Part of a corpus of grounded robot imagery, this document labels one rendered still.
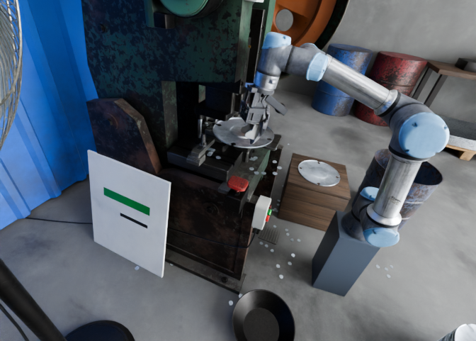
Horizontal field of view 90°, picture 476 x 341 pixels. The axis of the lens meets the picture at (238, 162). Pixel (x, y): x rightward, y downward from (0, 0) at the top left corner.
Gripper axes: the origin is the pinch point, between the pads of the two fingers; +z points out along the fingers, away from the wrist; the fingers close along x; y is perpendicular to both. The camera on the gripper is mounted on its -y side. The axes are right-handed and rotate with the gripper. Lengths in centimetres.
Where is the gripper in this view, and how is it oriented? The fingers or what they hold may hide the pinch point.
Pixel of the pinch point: (253, 140)
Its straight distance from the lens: 88.2
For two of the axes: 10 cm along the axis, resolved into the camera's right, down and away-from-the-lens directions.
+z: -2.2, 8.1, 5.4
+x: 3.5, 5.8, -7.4
